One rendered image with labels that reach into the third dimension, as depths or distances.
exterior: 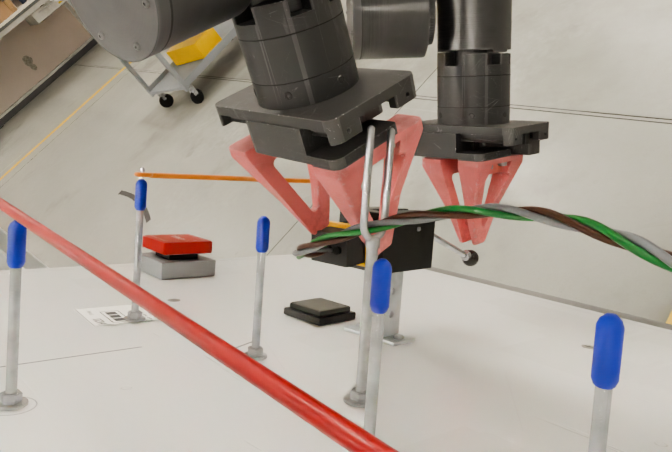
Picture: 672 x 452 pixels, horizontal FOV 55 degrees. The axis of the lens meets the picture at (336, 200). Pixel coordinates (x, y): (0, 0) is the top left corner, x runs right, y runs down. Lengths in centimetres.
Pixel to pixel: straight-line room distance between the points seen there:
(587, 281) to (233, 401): 155
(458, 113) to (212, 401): 29
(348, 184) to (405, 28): 20
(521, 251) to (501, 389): 158
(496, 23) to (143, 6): 31
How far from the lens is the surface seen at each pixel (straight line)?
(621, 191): 201
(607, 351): 21
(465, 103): 51
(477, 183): 51
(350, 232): 33
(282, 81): 33
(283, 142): 34
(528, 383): 41
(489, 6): 51
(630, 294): 177
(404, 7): 50
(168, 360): 40
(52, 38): 868
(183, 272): 62
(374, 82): 34
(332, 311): 49
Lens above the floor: 137
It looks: 32 degrees down
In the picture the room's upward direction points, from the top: 38 degrees counter-clockwise
